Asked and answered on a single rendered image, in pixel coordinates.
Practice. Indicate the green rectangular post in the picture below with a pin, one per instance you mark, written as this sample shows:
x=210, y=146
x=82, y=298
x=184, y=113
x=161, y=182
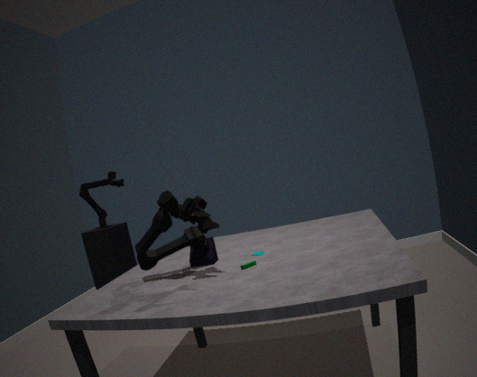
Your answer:
x=248, y=264

